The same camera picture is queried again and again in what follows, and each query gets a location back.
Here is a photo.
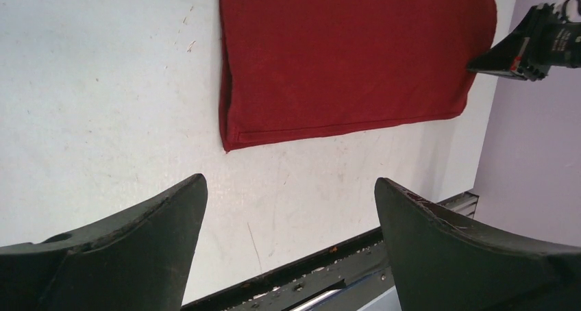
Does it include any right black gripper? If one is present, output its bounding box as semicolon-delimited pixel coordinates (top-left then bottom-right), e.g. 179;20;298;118
467;3;580;81

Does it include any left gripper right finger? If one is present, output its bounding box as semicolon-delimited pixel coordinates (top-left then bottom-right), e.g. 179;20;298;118
374;178;580;310

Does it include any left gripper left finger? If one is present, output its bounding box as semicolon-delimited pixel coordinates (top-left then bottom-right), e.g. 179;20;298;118
1;174;208;310

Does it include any red cloth napkin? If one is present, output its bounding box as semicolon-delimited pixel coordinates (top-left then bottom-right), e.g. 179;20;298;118
219;0;497;151

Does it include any aluminium frame rail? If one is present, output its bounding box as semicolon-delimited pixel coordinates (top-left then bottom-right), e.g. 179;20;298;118
438;191;479;219

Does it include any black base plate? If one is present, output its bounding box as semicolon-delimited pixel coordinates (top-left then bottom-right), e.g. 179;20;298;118
182;228;394;310

